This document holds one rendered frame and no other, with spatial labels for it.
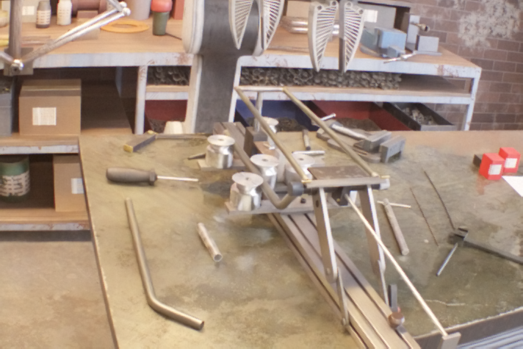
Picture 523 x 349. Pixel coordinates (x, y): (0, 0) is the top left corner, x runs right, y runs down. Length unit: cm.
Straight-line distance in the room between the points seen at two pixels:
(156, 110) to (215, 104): 125
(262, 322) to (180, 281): 14
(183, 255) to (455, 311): 43
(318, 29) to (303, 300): 43
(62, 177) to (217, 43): 120
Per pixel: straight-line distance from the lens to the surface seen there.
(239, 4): 111
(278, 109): 312
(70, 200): 264
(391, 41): 265
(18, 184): 270
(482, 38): 406
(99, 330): 219
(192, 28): 155
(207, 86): 170
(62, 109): 246
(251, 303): 89
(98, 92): 300
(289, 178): 113
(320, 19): 103
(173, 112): 298
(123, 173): 118
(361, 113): 332
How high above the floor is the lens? 141
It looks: 22 degrees down
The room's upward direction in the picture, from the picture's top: 7 degrees clockwise
